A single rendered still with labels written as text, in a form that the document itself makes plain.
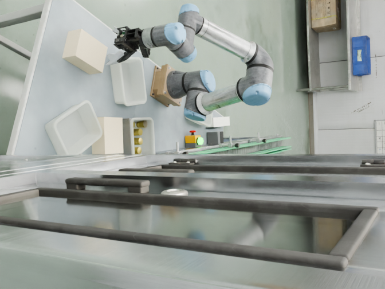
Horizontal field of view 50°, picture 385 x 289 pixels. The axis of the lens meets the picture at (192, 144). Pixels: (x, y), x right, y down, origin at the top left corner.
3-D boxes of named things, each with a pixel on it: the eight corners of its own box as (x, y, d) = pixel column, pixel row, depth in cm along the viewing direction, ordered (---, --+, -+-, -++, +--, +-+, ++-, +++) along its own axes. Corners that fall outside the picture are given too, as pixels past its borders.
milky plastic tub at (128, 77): (110, 107, 195) (125, 106, 190) (104, 59, 192) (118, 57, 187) (133, 104, 210) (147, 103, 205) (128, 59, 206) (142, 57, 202)
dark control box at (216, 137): (207, 144, 272) (218, 144, 267) (206, 132, 271) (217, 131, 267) (212, 143, 279) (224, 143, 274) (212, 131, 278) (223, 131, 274)
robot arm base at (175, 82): (167, 67, 218) (183, 65, 213) (183, 74, 231) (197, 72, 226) (165, 95, 217) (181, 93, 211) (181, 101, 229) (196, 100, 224)
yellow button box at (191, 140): (184, 147, 248) (195, 147, 244) (184, 135, 248) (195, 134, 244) (191, 146, 254) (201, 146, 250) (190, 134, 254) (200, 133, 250)
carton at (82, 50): (68, 31, 171) (81, 28, 168) (94, 49, 185) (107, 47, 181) (62, 58, 168) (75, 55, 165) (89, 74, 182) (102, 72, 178)
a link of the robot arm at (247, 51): (281, 48, 182) (189, -4, 157) (279, 71, 179) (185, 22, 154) (263, 57, 191) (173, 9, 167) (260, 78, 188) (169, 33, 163)
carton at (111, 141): (91, 154, 182) (105, 153, 178) (91, 117, 182) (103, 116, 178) (110, 153, 192) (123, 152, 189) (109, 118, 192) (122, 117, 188)
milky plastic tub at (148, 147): (119, 166, 197) (134, 166, 193) (117, 118, 196) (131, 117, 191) (142, 161, 212) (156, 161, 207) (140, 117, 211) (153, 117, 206)
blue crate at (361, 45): (351, 37, 657) (366, 35, 645) (355, 39, 691) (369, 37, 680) (353, 75, 662) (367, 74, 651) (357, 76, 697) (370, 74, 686)
